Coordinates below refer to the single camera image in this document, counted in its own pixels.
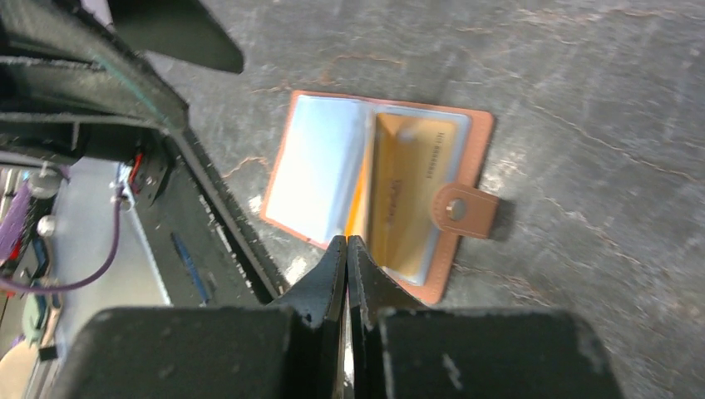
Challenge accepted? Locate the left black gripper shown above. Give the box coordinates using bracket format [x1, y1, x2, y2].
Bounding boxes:
[1, 0, 244, 165]

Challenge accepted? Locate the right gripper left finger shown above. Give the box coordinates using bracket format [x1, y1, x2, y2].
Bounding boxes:
[50, 236, 347, 398]

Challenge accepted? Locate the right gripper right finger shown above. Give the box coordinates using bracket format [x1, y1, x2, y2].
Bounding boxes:
[347, 236, 623, 398]

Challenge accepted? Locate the brown leather card holder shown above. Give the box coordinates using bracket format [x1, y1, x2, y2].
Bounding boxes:
[260, 91, 499, 304]

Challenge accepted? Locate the gold credit card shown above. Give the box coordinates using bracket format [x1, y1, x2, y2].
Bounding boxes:
[358, 112, 466, 286]

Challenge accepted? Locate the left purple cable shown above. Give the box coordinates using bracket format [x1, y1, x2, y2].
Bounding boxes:
[0, 184, 125, 294]

